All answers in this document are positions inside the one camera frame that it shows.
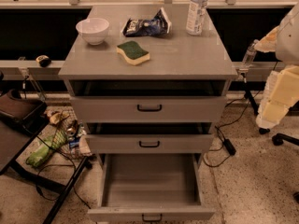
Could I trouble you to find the bottom grey drawer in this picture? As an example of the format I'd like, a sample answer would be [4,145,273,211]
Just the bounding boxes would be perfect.
[88,154,215,223]

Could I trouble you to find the grey drawer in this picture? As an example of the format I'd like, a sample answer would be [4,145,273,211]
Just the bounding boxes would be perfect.
[88,154,215,223]
[71,80,226,123]
[86,123,213,154]

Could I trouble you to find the black tape measure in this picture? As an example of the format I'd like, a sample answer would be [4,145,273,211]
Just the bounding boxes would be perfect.
[36,55,51,68]

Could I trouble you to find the green snack bag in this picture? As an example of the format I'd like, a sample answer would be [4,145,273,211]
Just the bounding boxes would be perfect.
[25,133,67,168]

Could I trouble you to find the black side table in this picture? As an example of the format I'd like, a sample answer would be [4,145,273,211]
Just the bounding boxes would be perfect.
[0,90,92,224]

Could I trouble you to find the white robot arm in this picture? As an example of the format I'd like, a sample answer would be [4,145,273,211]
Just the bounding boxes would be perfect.
[254,4,299,129]

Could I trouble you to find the wire basket with items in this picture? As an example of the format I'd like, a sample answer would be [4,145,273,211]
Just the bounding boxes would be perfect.
[46,110,92,160]

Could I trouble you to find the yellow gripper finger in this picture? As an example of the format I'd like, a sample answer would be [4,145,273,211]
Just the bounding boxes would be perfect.
[256,65,299,129]
[254,27,278,53]

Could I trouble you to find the grey drawer cabinet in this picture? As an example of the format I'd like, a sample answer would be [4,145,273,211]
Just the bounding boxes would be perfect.
[58,3,239,161]

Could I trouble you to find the top grey drawer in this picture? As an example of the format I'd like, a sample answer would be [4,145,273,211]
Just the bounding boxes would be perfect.
[71,80,226,123]

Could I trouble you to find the dark blue chip bag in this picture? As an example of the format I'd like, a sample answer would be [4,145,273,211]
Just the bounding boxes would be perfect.
[121,7,172,37]

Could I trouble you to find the white bowl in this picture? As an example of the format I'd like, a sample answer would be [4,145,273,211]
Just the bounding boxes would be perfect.
[76,18,109,45]

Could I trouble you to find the middle grey drawer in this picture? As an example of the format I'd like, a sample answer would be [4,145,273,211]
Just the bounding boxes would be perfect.
[86,123,213,154]

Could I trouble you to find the clear water bottle on cabinet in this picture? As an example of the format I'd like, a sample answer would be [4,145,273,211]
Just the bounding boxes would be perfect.
[186,0,208,35]

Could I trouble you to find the green and yellow sponge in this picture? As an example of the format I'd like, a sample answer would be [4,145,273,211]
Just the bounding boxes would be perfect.
[116,41,150,65]

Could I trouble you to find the small water bottle on ledge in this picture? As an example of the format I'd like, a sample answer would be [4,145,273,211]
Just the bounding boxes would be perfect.
[240,39,258,73]

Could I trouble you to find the black tripod stand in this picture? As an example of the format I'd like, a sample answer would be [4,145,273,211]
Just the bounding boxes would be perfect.
[240,72,259,116]

